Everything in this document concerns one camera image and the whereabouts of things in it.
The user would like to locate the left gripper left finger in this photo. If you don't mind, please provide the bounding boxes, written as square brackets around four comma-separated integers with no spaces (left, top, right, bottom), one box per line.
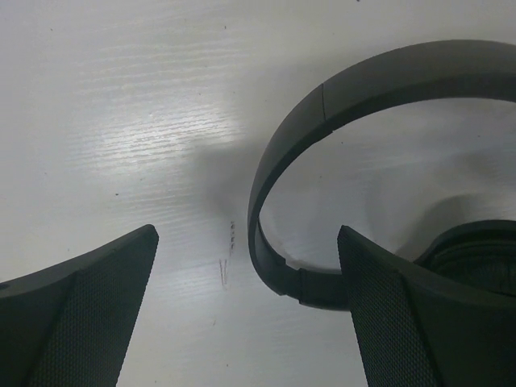
[1,225,158,386]

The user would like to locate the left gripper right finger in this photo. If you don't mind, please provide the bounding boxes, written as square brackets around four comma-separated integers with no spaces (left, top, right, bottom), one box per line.
[338,224,515,386]

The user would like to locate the black on-ear headphones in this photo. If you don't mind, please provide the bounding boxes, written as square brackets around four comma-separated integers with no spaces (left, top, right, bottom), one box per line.
[248,40,515,310]

